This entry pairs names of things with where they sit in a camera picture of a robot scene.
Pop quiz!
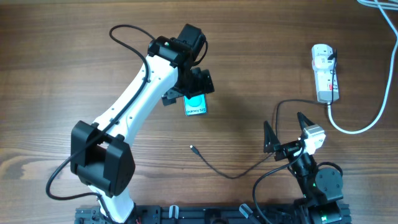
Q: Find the black USB charger cable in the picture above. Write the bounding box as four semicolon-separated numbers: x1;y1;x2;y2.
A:
190;49;338;180

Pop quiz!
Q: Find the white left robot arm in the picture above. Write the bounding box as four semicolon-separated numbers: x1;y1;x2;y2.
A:
70;24;215;223

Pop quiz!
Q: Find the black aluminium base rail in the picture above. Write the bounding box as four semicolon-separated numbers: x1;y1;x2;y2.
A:
74;203;352;224

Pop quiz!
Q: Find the white power strip cable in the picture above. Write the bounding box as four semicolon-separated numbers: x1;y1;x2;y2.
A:
326;0;398;135

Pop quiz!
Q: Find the white power strip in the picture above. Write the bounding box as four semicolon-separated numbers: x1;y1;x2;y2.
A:
311;44;340;105

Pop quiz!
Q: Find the white cable bundle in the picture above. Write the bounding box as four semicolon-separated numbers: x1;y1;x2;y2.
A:
356;0;398;11

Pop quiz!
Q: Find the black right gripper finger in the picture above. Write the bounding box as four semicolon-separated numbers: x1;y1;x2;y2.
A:
264;121;280;153
297;112;315;131

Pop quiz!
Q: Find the blue Samsung Galaxy phone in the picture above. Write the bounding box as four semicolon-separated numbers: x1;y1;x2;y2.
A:
183;94;207;116

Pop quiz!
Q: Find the white charger adapter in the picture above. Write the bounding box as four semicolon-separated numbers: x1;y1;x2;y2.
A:
312;55;335;71

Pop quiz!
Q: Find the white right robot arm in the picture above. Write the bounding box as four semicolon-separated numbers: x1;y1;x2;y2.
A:
264;112;346;223

